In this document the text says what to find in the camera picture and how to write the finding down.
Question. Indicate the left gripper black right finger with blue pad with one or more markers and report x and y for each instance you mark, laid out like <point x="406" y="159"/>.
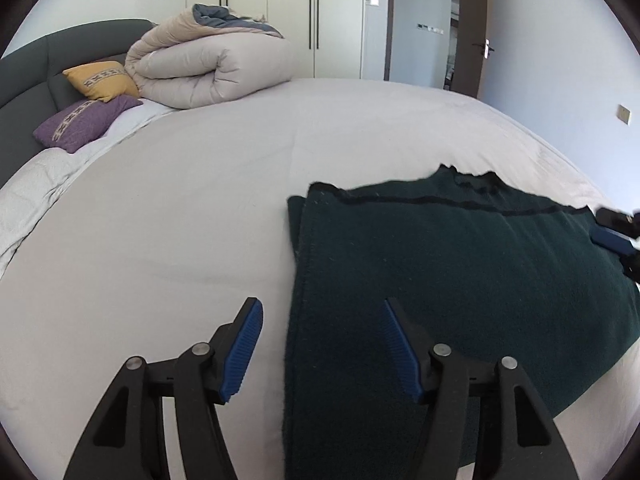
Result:
<point x="495" y="406"/>

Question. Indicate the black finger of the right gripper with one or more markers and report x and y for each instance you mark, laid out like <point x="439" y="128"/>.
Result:
<point x="618" y="221"/>

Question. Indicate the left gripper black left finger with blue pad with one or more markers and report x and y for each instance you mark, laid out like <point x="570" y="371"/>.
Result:
<point x="125" y="437"/>

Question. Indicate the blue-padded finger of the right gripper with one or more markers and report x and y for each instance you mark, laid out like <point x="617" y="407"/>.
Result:
<point x="619" y="246"/>

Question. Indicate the dark green knit garment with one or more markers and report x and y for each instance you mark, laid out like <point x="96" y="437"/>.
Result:
<point x="486" y="268"/>

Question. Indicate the white bed mattress sheet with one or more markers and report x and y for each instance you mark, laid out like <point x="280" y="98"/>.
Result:
<point x="161" y="239"/>

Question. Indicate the dark brown wooden door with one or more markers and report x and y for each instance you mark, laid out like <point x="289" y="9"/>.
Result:
<point x="476" y="49"/>

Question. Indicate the white pillow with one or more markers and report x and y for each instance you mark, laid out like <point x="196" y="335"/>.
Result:
<point x="38" y="185"/>

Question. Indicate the purple patterned cushion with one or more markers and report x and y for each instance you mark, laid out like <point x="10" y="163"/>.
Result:
<point x="81" y="123"/>

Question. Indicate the yellow patterned cushion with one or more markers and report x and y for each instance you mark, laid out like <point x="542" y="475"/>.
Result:
<point x="102" y="81"/>

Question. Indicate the dark grey upholstered headboard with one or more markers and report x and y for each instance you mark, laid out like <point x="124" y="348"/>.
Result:
<point x="33" y="87"/>

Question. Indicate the rolled beige duvet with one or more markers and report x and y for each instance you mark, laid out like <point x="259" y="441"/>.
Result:
<point x="207" y="55"/>

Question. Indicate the beige wall switch plate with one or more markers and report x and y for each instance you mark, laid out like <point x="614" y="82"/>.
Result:
<point x="623" y="114"/>

